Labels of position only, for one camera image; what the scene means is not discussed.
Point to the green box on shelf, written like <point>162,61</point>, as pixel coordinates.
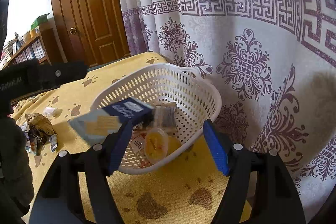
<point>39,20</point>

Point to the yellow jelly cup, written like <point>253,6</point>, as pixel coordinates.
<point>156,145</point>

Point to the wooden bookshelf with books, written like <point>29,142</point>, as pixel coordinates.
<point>42,47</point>

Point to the yellow paw print blanket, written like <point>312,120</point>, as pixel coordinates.
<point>183,188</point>

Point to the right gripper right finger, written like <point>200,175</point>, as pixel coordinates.
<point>275,199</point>

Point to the small white wrapped candy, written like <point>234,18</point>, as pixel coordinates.
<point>50,112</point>

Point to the blue snack box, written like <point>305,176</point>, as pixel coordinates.
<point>96,125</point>

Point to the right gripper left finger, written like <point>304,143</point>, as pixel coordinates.
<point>59,200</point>

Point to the white plastic basket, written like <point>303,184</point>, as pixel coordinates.
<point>196,98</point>

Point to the striped packet in basket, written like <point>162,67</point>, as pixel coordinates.
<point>164,117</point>

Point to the brown wooden door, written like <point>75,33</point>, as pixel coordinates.
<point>91,31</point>

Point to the white purple patterned curtain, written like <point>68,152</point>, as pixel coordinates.
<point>273,62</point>

